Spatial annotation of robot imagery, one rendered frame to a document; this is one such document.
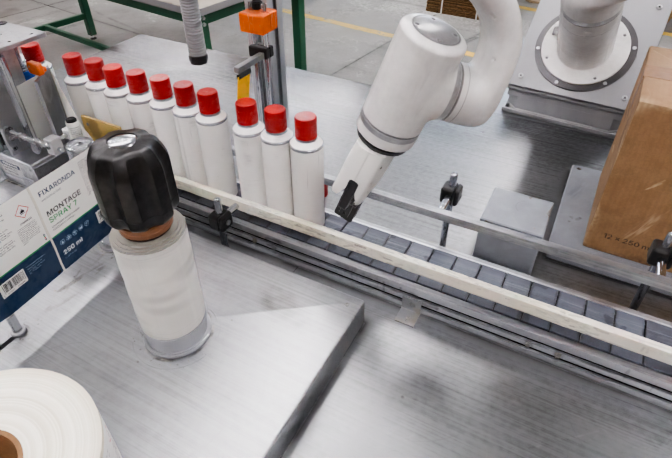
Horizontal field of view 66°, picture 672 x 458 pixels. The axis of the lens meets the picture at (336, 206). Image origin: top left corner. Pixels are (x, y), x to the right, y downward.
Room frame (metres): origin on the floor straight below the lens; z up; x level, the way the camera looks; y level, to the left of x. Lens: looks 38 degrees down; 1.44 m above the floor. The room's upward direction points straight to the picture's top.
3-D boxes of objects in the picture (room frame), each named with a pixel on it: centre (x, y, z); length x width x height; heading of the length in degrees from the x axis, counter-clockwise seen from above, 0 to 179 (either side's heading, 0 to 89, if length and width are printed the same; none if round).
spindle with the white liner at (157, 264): (0.45, 0.21, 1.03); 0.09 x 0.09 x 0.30
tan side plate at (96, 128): (0.84, 0.43, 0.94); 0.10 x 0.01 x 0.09; 62
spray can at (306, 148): (0.67, 0.04, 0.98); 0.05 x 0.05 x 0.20
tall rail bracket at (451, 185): (0.64, -0.17, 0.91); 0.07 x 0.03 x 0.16; 152
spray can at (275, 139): (0.70, 0.09, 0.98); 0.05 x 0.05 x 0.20
